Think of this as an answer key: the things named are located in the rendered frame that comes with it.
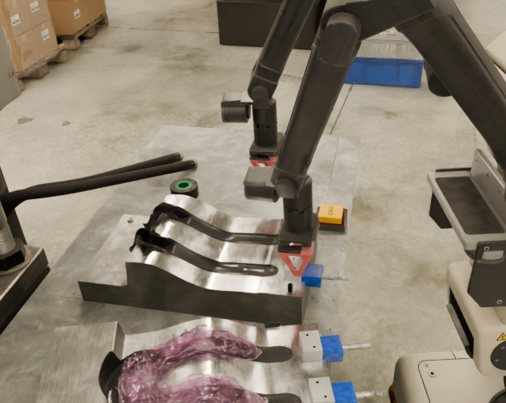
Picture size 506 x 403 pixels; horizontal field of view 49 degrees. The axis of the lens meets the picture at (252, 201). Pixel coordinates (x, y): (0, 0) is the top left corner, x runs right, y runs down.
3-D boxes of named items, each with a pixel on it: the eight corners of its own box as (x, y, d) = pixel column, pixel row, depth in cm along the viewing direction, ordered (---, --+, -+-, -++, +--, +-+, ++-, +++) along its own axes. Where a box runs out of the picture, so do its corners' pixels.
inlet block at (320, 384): (380, 390, 100) (383, 370, 97) (388, 415, 96) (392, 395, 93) (308, 398, 100) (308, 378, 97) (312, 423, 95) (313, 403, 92)
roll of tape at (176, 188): (174, 205, 158) (173, 195, 156) (168, 191, 164) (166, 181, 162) (201, 199, 160) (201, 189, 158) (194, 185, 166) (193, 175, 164)
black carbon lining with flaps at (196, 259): (288, 241, 131) (288, 207, 125) (276, 288, 118) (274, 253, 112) (148, 228, 138) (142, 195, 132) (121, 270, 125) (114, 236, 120)
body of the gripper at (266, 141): (249, 157, 133) (246, 129, 129) (258, 137, 141) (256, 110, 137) (276, 159, 132) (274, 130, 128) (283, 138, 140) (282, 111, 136)
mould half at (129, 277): (316, 251, 138) (318, 205, 131) (301, 329, 117) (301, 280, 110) (128, 232, 148) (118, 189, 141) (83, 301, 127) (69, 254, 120)
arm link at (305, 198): (307, 184, 101) (315, 169, 106) (271, 180, 104) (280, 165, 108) (308, 216, 105) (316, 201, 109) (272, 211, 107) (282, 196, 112)
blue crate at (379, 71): (424, 69, 447) (427, 42, 435) (420, 89, 414) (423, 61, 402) (347, 64, 464) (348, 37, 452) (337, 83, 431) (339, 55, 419)
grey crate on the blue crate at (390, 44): (427, 43, 435) (429, 24, 427) (423, 61, 403) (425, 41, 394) (348, 39, 452) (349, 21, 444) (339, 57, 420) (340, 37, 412)
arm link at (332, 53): (371, 30, 62) (386, -32, 67) (321, 15, 62) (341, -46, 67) (295, 205, 100) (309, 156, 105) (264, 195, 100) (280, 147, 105)
